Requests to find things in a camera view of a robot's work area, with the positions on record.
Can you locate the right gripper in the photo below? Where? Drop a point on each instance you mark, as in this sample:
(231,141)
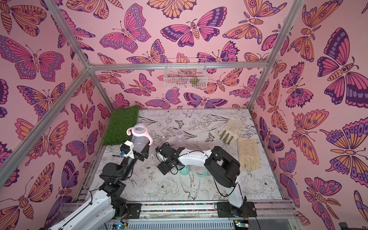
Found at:
(164,158)

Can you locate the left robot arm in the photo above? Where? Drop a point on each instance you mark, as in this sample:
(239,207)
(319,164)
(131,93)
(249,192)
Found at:
(106,203)

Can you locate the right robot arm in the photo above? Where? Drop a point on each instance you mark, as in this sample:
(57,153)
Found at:
(219,164)

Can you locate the clear baby bottle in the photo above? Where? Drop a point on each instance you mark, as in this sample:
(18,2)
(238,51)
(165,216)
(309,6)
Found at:
(139,137)
(179,138)

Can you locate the green artificial grass mat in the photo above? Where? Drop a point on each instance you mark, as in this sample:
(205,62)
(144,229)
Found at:
(121,120)

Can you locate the beige glove green fingers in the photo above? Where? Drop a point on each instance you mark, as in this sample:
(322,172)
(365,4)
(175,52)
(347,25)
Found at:
(231,131)

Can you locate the mint bottle cap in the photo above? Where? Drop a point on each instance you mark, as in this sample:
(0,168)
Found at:
(185,170)

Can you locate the white wire basket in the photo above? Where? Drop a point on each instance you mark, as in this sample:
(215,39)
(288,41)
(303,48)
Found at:
(185,73)

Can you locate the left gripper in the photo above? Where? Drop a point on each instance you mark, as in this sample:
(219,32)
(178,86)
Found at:
(143,154)

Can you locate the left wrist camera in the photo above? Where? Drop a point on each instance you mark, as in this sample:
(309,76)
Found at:
(126,150)

